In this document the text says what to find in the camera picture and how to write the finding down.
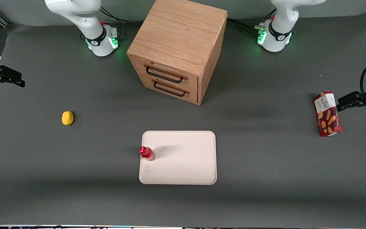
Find beige rectangular tray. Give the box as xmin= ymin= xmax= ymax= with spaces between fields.
xmin=139 ymin=131 xmax=217 ymax=185

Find black drawer handle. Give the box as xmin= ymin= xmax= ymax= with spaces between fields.
xmin=153 ymin=81 xmax=186 ymax=97
xmin=146 ymin=65 xmax=184 ymax=84

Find yellow lemon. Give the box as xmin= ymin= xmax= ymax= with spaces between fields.
xmin=62 ymin=111 xmax=74 ymax=126

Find wooden drawer front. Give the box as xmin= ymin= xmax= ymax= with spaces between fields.
xmin=139 ymin=74 xmax=199 ymax=105
xmin=131 ymin=56 xmax=199 ymax=91

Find wooden drawer cabinet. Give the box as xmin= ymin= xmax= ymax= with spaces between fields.
xmin=126 ymin=0 xmax=228 ymax=105

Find red coke bottle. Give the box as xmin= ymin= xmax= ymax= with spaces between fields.
xmin=139 ymin=146 xmax=156 ymax=162

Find black base cables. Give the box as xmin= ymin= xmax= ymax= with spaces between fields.
xmin=227 ymin=18 xmax=264 ymax=36
xmin=99 ymin=6 xmax=132 ymax=24

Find red cookie box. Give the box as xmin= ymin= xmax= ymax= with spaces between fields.
xmin=313 ymin=91 xmax=343 ymax=137

